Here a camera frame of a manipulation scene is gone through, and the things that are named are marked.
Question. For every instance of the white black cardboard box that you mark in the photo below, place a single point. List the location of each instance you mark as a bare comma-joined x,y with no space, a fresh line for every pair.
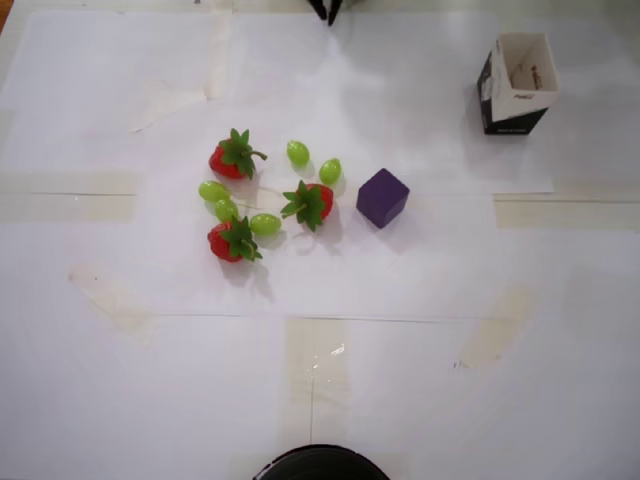
515,122

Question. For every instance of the red plastic strawberry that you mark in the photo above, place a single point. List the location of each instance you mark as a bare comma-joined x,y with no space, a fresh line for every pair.
320,200
222,162
220,245

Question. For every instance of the purple wooden cube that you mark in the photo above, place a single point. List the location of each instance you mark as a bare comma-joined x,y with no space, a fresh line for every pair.
382,197

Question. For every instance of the black round object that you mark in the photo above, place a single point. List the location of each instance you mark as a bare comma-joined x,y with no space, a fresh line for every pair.
320,465

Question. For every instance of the green plastic grape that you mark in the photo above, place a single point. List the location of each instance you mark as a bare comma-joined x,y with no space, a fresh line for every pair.
225,209
297,152
211,190
264,224
330,171

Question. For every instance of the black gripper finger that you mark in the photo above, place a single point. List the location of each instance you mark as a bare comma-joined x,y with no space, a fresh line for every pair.
320,6
335,7

